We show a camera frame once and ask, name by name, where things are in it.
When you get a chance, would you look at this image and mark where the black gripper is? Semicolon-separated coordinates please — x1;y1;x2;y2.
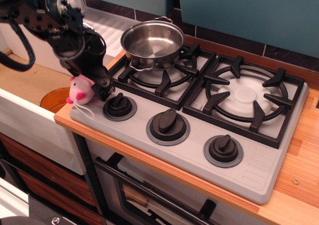
46;27;115;101

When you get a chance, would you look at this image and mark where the pink stuffed pig toy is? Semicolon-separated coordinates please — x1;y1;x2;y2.
66;75;95;119

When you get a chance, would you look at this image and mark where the stainless steel pan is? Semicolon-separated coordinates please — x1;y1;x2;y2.
121;16;184;72

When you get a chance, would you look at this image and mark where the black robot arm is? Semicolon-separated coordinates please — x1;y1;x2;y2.
0;0;115;101

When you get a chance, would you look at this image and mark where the black left stove knob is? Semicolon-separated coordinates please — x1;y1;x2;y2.
103;93;137;121

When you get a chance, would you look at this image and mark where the black stove knob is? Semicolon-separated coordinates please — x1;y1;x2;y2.
203;134;244;168
103;93;137;121
146;109;190;146

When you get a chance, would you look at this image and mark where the black middle stove knob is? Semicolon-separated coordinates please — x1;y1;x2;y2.
146;109;190;146

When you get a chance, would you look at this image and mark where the black right stove knob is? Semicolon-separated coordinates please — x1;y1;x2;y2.
203;134;244;168

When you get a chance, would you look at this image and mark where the grey toy stove top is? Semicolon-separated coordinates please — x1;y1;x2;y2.
69;32;310;205

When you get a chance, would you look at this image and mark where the orange plastic sink drain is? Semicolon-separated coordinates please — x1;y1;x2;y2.
40;88;70;113

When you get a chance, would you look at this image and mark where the white toy sink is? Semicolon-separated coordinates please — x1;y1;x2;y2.
0;8;138;175

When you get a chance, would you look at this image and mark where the black left burner grate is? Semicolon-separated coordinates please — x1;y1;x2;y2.
109;43;217;110

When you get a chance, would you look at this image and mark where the black burner grate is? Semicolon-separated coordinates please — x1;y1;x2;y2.
109;43;217;110
183;55;309;149

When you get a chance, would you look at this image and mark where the toy oven door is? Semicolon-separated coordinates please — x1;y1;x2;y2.
94;153;262;225

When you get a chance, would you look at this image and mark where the black right burner grate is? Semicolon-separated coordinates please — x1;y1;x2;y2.
183;55;309;149

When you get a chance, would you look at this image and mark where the black braided cable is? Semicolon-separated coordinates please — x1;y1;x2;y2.
0;15;36;72

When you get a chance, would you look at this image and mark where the black oven door handle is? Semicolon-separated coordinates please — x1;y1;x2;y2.
94;153;216;225

